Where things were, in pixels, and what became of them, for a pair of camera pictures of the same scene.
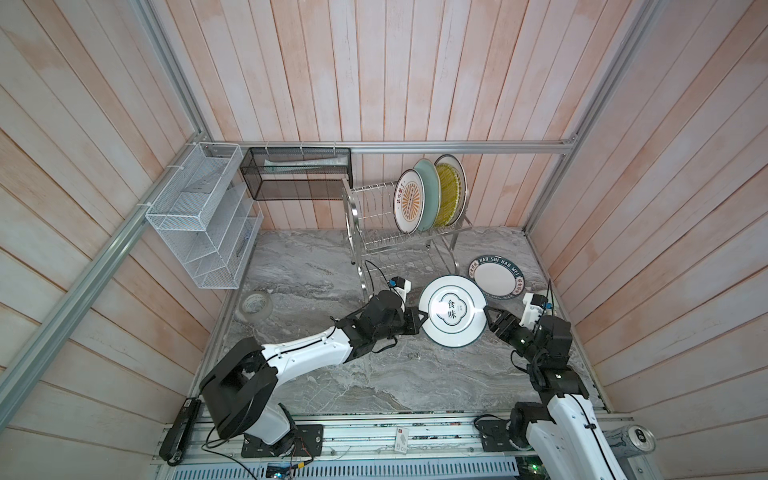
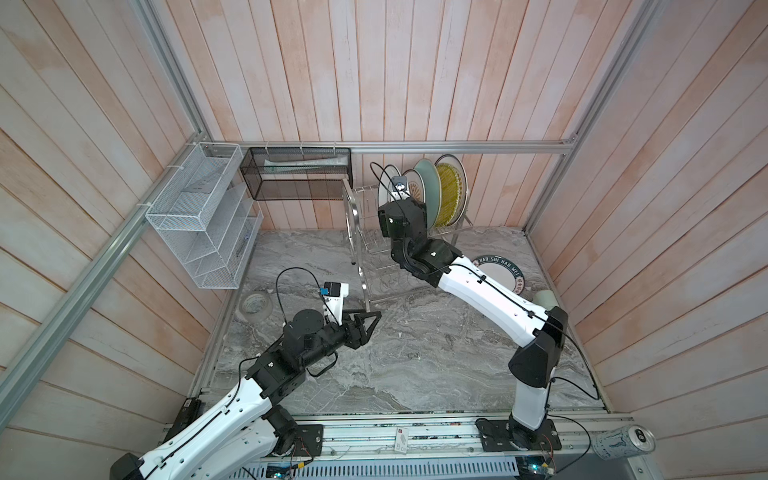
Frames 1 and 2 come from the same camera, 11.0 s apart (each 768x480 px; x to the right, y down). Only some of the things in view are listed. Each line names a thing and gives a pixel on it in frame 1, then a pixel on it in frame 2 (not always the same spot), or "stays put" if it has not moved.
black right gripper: [503, 317] → [385, 220]
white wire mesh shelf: [208, 216] stays put
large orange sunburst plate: [462, 194] stays put
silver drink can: [630, 440] stays put
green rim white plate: [498, 277] stays put
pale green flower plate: [433, 193] stays put
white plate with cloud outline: [455, 307] → [385, 183]
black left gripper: [413, 325] → [361, 336]
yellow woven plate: [449, 194] stays put
